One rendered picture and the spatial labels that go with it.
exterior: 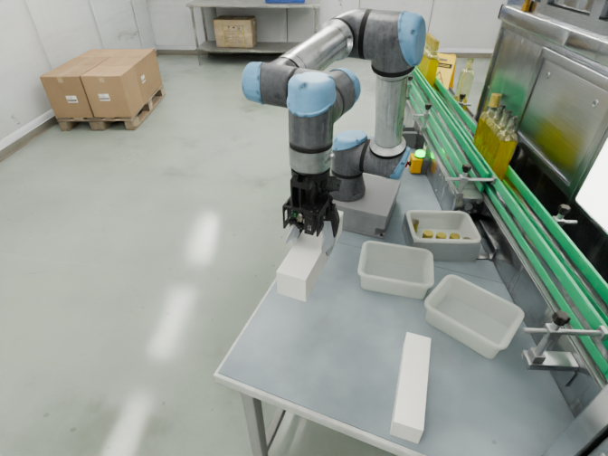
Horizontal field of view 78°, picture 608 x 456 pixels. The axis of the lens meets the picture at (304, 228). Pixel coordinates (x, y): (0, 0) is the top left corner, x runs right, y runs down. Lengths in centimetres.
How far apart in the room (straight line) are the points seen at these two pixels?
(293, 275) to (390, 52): 60
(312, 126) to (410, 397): 63
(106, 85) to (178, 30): 342
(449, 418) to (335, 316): 38
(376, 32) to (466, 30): 662
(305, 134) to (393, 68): 49
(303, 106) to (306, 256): 30
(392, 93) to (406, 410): 79
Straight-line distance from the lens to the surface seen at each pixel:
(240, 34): 672
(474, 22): 764
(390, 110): 114
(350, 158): 130
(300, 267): 73
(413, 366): 98
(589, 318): 106
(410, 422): 91
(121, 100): 445
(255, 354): 104
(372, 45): 104
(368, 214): 134
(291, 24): 724
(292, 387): 99
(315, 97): 59
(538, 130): 161
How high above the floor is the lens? 161
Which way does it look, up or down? 38 degrees down
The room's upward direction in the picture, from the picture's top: straight up
